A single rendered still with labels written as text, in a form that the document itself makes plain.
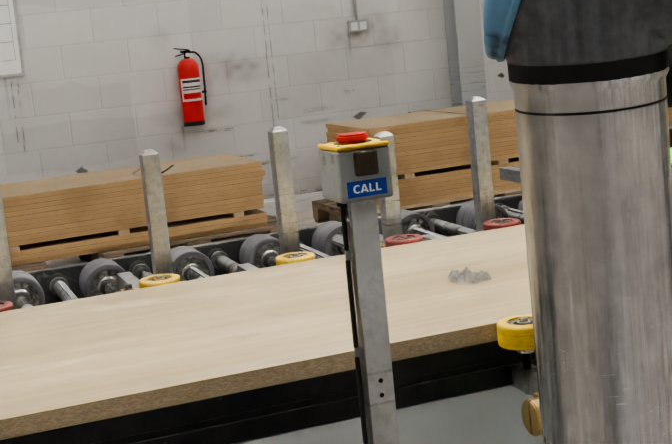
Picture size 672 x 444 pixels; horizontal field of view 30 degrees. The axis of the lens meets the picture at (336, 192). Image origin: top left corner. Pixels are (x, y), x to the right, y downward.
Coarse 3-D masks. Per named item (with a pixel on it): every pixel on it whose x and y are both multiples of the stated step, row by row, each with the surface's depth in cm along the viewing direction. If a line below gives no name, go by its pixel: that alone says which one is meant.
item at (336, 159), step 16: (320, 144) 157; (336, 144) 154; (352, 144) 153; (368, 144) 153; (384, 144) 153; (320, 160) 157; (336, 160) 152; (352, 160) 152; (384, 160) 154; (336, 176) 153; (352, 176) 152; (368, 176) 153; (384, 176) 154; (336, 192) 153
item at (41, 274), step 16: (432, 208) 337; (448, 208) 338; (512, 208) 345; (224, 240) 319; (240, 240) 319; (304, 240) 325; (128, 256) 310; (144, 256) 311; (32, 272) 302; (48, 272) 303; (64, 272) 304; (80, 272) 306; (224, 272) 318
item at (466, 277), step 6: (456, 270) 221; (468, 270) 218; (450, 276) 219; (456, 276) 218; (462, 276) 217; (468, 276) 215; (474, 276) 217; (480, 276) 217; (486, 276) 216; (462, 282) 216; (468, 282) 215; (474, 282) 214
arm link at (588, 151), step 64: (512, 0) 86; (576, 0) 86; (640, 0) 85; (512, 64) 91; (576, 64) 86; (640, 64) 87; (576, 128) 88; (640, 128) 88; (576, 192) 89; (640, 192) 89; (576, 256) 90; (640, 256) 90; (576, 320) 91; (640, 320) 90; (576, 384) 92; (640, 384) 91
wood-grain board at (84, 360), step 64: (384, 256) 247; (448, 256) 240; (512, 256) 234; (0, 320) 223; (64, 320) 218; (128, 320) 213; (192, 320) 209; (256, 320) 204; (320, 320) 200; (448, 320) 192; (0, 384) 181; (64, 384) 177; (128, 384) 174; (192, 384) 172; (256, 384) 176
